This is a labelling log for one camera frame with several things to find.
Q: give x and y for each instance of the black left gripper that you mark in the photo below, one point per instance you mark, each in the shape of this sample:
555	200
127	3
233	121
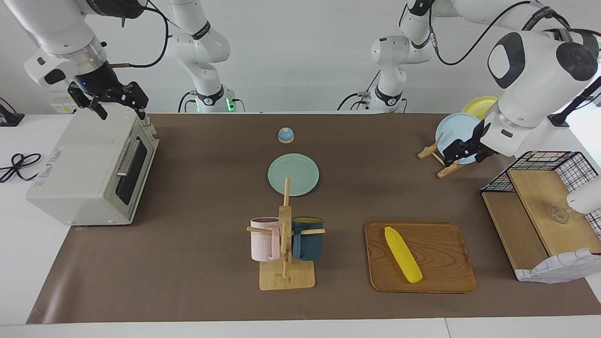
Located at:
469	146

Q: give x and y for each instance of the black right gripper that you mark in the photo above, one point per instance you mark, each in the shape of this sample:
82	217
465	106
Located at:
96	80

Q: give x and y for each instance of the yellow corn cob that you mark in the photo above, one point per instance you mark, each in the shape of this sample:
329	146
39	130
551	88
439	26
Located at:
403	256

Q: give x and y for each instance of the pale green plate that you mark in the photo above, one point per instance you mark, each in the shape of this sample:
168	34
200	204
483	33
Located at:
300	171

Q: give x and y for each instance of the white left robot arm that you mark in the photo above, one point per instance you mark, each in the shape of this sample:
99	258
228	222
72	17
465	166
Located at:
540	65

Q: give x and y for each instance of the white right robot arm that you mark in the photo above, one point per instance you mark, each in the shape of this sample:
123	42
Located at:
202	47

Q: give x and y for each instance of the white toaster oven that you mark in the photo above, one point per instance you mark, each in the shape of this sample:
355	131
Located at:
80	159

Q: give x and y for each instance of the wooden plate rack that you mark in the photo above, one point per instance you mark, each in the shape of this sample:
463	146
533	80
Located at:
443	171

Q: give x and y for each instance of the light blue plate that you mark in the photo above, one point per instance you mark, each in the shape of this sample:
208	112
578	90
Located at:
458	129

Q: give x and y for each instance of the yellow plate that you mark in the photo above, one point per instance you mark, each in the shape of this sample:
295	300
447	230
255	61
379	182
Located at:
479	105

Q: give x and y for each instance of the brown wooden tray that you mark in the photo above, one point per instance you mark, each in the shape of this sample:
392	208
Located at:
441	244

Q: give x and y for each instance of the black angled stand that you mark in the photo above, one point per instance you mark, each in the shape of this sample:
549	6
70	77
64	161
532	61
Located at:
561	118

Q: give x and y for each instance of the clear glass cup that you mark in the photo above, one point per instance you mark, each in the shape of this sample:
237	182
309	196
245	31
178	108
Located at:
558	214

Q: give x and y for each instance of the black clamp stand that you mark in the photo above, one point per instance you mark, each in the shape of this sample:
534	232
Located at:
9	119

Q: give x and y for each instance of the brown table mat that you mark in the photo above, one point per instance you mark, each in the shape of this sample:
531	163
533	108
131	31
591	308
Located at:
211	197

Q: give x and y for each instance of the white rounded device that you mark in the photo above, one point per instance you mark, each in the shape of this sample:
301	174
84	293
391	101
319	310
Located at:
587	197

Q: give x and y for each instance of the white checked cloth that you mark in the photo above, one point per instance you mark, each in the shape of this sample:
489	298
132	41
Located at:
563	267

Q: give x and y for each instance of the small blue round bell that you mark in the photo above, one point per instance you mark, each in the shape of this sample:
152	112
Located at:
285	135

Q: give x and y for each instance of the dark blue mug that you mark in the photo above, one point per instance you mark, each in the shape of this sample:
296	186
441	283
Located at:
310	244

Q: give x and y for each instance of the pink mug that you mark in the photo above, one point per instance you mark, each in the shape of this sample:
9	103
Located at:
260	241

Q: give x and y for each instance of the wooden mug tree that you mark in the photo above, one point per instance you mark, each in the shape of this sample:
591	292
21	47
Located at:
286	277

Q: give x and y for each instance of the white wall socket box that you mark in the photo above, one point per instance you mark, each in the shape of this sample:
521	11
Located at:
63	109

